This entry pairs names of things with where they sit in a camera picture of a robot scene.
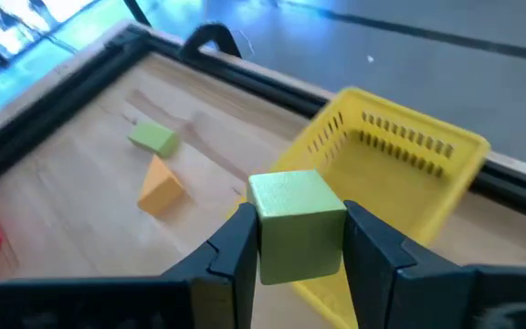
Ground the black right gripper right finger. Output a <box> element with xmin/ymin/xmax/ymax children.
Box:
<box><xmin>342</xmin><ymin>199</ymin><xmax>526</xmax><ymax>329</ymax></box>

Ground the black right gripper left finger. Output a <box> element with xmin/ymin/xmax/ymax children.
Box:
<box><xmin>0</xmin><ymin>202</ymin><xmax>260</xmax><ymax>329</ymax></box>

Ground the green wooden cube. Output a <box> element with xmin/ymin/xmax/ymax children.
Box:
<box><xmin>246</xmin><ymin>169</ymin><xmax>349</xmax><ymax>286</ymax></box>

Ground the green wooden block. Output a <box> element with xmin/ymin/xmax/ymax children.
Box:
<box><xmin>127</xmin><ymin>120</ymin><xmax>181</xmax><ymax>160</ymax></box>

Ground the yellow plastic basket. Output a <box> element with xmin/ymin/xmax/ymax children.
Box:
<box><xmin>226</xmin><ymin>86</ymin><xmax>492</xmax><ymax>329</ymax></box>

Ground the black table clamp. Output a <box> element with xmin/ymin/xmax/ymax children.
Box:
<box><xmin>178</xmin><ymin>21</ymin><xmax>243</xmax><ymax>61</ymax></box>

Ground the black metal table frame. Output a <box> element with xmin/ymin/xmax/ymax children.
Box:
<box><xmin>0</xmin><ymin>20</ymin><xmax>526</xmax><ymax>228</ymax></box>

